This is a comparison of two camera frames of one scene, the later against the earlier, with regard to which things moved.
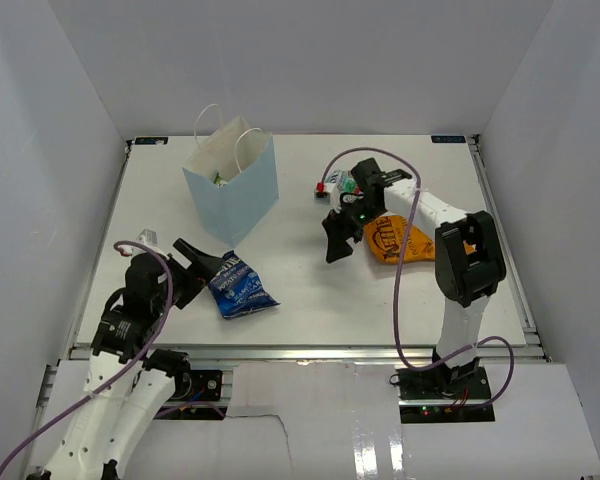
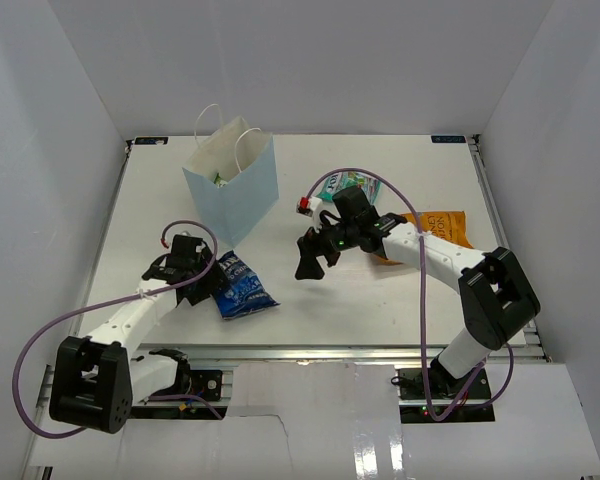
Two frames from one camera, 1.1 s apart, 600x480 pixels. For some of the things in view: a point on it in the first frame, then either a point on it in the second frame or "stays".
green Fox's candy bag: x=219 y=182 stays
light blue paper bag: x=232 y=174 stays
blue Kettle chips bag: x=238 y=289 stays
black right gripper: x=339 y=230 to x=310 y=245
